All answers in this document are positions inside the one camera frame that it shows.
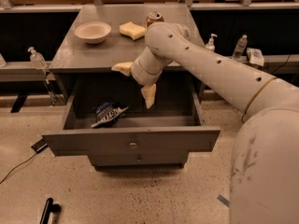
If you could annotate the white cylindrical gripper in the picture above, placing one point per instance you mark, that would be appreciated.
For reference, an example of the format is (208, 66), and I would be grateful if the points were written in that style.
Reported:
(139, 73)

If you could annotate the blue chip bag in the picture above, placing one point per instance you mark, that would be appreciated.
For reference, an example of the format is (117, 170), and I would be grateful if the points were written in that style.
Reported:
(107, 113)

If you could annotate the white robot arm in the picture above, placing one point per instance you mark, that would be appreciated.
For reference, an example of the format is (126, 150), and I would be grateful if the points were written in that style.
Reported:
(264, 176)

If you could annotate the open grey top drawer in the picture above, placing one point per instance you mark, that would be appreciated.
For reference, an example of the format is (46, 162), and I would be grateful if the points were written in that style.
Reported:
(171, 125)

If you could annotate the lower grey drawer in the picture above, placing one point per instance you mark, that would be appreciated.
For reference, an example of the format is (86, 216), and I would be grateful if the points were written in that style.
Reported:
(135, 159)

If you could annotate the grey cabinet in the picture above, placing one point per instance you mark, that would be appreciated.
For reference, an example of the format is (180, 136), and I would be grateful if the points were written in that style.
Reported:
(79, 66)

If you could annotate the yellow sponge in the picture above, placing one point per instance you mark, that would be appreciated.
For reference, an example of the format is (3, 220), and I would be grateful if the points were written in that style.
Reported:
(132, 30)

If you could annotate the orange soda can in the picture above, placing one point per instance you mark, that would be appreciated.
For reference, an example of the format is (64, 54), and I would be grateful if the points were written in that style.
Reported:
(154, 17)

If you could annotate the white bowl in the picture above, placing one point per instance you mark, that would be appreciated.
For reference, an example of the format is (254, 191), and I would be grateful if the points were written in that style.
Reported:
(93, 32)

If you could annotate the right sanitizer pump bottle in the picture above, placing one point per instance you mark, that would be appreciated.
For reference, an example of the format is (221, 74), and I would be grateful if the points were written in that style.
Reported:
(210, 44)

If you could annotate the sanitizer pump bottle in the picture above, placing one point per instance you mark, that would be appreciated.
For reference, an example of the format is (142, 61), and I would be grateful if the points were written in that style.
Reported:
(210, 44)
(37, 59)

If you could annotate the left sanitizer pump bottle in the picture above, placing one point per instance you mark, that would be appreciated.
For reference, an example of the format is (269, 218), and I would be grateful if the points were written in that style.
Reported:
(37, 59)

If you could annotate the clear water bottle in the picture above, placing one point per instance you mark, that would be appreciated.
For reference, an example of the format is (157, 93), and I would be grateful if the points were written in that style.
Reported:
(240, 47)

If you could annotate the black box on floor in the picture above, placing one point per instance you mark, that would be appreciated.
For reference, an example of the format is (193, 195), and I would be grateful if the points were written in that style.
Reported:
(39, 146)

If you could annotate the crumpled paper packet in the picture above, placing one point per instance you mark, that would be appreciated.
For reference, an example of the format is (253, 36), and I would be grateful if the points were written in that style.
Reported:
(255, 56)

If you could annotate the black handle object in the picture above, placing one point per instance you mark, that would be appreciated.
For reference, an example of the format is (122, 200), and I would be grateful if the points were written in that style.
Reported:
(49, 208)

